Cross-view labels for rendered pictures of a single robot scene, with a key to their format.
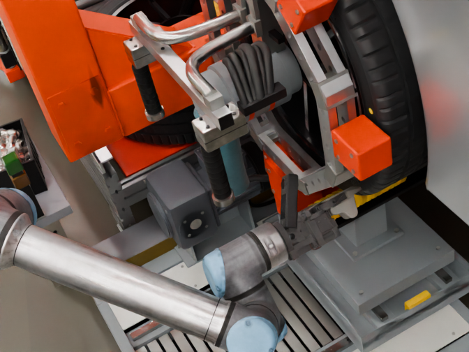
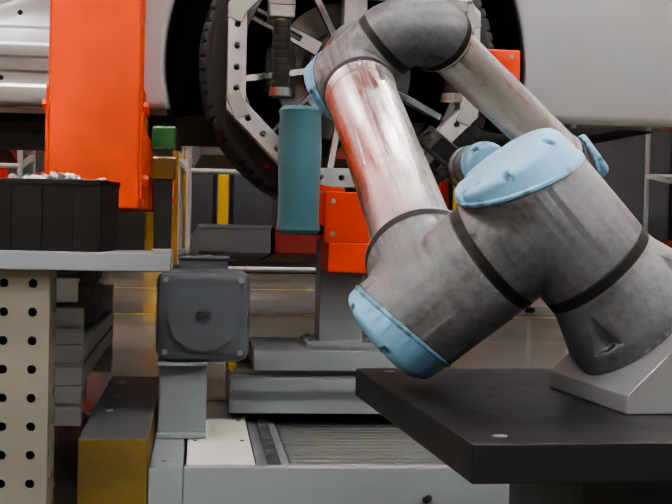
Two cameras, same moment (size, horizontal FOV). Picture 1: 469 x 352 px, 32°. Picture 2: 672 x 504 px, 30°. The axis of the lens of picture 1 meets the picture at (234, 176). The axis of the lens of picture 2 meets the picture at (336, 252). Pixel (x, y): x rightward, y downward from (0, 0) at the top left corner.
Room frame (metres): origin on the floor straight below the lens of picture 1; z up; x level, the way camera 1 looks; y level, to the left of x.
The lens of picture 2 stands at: (0.87, 2.51, 0.51)
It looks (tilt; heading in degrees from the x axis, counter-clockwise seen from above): 2 degrees down; 282
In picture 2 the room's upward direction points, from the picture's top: 1 degrees clockwise
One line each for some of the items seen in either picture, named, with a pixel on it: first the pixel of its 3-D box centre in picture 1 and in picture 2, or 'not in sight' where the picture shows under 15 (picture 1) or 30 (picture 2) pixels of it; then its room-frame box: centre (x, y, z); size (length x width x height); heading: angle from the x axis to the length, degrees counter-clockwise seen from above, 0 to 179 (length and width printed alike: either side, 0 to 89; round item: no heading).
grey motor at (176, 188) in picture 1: (228, 198); (202, 339); (1.70, 0.03, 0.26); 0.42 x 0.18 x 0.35; 109
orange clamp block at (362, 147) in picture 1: (361, 147); (496, 67); (1.13, -0.24, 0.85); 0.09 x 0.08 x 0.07; 19
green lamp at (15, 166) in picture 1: (12, 163); (164, 138); (1.61, 0.52, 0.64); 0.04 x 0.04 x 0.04; 19
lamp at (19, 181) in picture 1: (19, 177); (163, 168); (1.61, 0.52, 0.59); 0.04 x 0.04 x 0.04; 19
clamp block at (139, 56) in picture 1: (147, 46); (281, 7); (1.52, 0.11, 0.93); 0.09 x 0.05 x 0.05; 109
